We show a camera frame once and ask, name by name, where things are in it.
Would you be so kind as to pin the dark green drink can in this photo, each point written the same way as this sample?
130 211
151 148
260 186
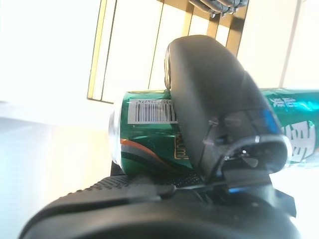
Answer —
149 147

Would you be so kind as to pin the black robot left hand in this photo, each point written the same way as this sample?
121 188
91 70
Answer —
219 6

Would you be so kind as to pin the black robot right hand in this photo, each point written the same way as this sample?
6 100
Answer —
211 87

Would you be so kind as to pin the backlit panel with dark frame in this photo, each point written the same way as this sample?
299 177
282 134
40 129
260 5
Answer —
132 49

